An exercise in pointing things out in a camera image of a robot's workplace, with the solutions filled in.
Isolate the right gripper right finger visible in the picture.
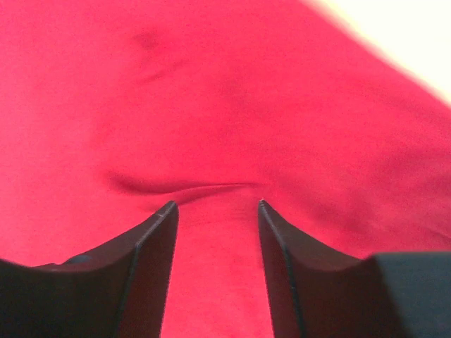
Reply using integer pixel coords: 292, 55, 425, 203
258, 201, 450, 337

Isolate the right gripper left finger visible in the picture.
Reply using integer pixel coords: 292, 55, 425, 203
1, 202, 179, 338

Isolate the dark red t shirt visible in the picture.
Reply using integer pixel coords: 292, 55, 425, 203
1, 1, 450, 337

